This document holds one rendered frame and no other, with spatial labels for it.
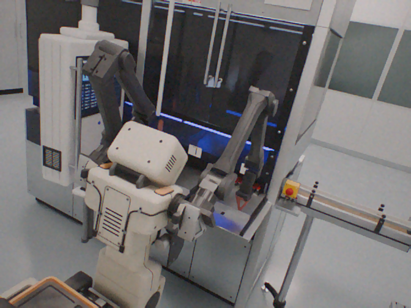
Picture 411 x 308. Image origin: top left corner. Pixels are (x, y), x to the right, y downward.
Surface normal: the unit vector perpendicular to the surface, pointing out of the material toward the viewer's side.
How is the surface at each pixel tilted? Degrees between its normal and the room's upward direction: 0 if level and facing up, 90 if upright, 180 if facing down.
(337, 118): 90
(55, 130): 90
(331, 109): 90
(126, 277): 82
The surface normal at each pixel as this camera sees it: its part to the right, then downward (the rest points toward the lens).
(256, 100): -0.22, -0.34
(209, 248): -0.44, 0.26
